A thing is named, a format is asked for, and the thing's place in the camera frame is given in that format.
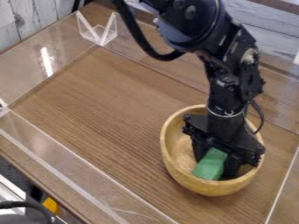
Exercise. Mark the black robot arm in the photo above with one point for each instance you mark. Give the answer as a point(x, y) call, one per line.
point(198, 26)

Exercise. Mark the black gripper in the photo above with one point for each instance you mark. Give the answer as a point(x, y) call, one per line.
point(227, 134)

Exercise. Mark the clear acrylic corner bracket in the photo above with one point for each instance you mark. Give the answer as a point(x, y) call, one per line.
point(99, 34)

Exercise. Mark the green rectangular block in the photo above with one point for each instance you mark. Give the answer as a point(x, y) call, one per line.
point(210, 168)

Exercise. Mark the brown wooden bowl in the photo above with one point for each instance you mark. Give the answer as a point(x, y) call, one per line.
point(180, 163)

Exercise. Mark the yellow and black device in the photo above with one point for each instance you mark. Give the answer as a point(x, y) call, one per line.
point(49, 203)

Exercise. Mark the clear acrylic enclosure wall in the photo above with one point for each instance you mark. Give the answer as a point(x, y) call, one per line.
point(83, 189)

